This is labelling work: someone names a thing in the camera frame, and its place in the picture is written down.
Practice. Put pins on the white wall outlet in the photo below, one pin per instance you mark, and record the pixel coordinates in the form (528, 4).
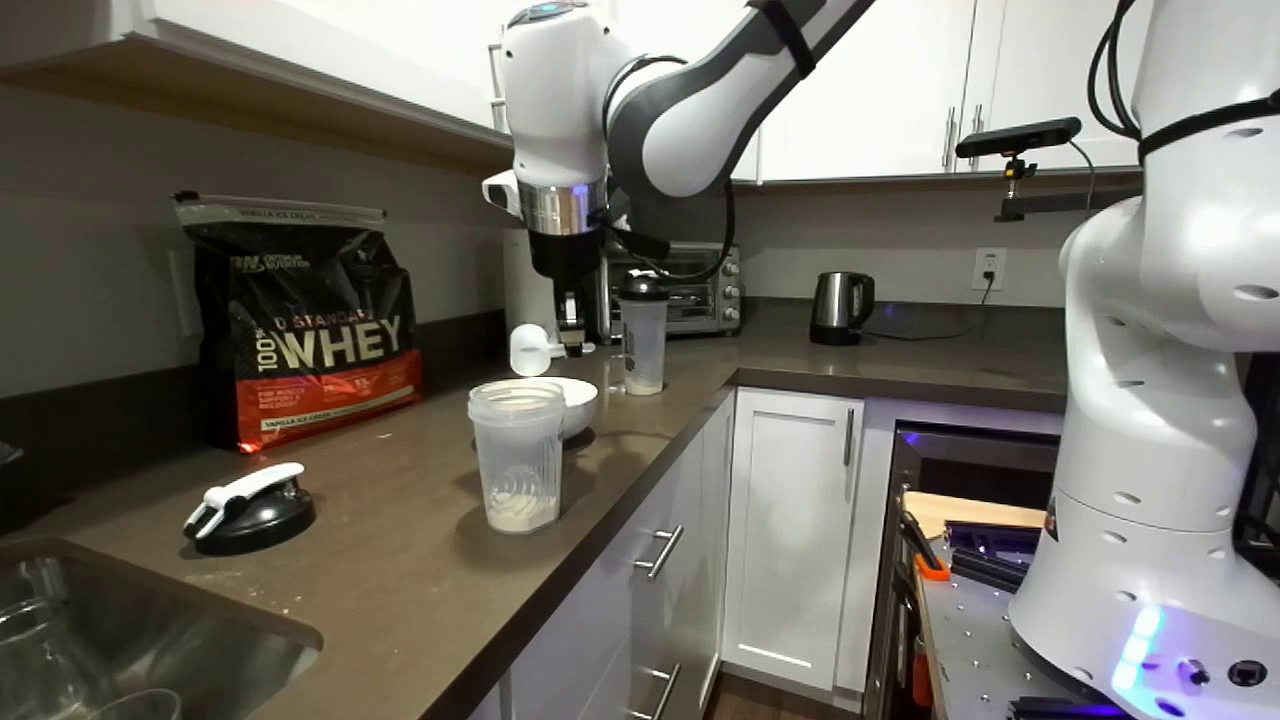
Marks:
(989, 265)

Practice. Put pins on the wooden board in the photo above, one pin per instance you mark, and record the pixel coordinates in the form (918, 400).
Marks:
(974, 508)

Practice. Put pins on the clear glass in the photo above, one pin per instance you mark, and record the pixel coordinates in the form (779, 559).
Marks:
(35, 653)

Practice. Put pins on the white paper towel roll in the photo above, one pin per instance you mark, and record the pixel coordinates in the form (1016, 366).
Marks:
(517, 285)

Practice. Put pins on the black stereo camera on mount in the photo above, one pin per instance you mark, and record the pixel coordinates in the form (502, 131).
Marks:
(1022, 138)

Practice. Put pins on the clear open shaker cup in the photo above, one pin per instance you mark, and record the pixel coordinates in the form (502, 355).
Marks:
(517, 462)

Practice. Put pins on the white bowl with powder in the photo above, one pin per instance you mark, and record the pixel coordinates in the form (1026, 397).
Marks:
(581, 406)

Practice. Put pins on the black red whey bag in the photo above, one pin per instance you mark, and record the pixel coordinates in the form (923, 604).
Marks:
(315, 333)

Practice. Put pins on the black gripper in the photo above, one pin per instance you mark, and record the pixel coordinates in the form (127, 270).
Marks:
(569, 265)

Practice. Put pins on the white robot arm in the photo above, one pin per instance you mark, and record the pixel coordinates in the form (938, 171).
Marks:
(1163, 400)

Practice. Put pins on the silver toaster oven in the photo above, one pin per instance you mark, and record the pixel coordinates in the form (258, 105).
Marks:
(706, 295)

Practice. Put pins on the steel sink basin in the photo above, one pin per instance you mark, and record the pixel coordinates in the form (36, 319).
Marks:
(145, 640)

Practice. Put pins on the perforated metal robot table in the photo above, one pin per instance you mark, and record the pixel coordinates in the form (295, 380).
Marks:
(974, 653)

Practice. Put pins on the steel electric kettle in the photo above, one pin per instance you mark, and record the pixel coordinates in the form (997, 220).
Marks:
(840, 305)

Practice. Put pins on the black shaker lid white cap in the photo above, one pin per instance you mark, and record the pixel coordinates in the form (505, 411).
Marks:
(255, 515)

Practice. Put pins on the dark built-in appliance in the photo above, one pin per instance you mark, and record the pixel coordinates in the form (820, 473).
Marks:
(974, 462)

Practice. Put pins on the shaker bottle with black lid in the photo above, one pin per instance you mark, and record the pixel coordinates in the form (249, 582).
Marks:
(646, 343)

